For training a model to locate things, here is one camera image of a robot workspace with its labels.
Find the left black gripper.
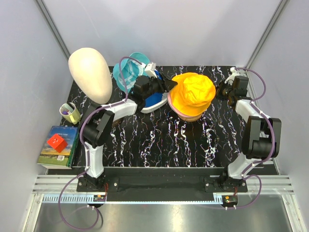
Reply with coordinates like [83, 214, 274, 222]
[142, 72, 177, 100]

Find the pink bucket hat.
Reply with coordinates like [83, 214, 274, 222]
[167, 93, 190, 117]

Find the orange bucket hat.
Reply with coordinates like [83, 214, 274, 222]
[169, 72, 216, 116]

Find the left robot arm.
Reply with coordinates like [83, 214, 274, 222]
[79, 73, 177, 191]

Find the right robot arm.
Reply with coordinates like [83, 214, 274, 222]
[216, 75, 281, 192]

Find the blue hat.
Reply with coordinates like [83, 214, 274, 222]
[142, 70, 163, 108]

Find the white plastic basket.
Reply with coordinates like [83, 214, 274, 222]
[140, 70, 169, 114]

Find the wooden hat stand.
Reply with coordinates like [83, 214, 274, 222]
[179, 114, 202, 122]

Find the teal hat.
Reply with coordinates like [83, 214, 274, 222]
[112, 58, 146, 92]

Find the black marble table mat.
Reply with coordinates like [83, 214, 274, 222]
[66, 65, 252, 169]

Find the cream mannequin head stand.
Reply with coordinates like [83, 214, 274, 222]
[68, 47, 113, 104]

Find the yellow tape cup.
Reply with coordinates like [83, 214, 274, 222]
[59, 102, 81, 125]

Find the red cube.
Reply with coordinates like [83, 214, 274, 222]
[47, 133, 68, 153]

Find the landscape cover book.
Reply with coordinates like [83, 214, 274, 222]
[37, 126, 79, 169]

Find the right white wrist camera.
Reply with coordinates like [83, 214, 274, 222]
[225, 67, 240, 84]

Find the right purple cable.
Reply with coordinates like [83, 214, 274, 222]
[236, 68, 276, 179]

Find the purple cable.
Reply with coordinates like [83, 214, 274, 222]
[236, 68, 276, 179]
[57, 57, 147, 230]

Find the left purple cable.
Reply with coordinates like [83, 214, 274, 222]
[57, 57, 147, 230]

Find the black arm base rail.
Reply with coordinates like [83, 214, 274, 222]
[77, 167, 248, 203]

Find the right aluminium frame post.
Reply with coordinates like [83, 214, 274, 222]
[245, 0, 290, 69]

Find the aluminium frame post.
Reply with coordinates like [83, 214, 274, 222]
[34, 0, 70, 60]
[245, 0, 290, 69]

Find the left aluminium frame post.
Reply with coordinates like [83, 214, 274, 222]
[34, 0, 70, 60]

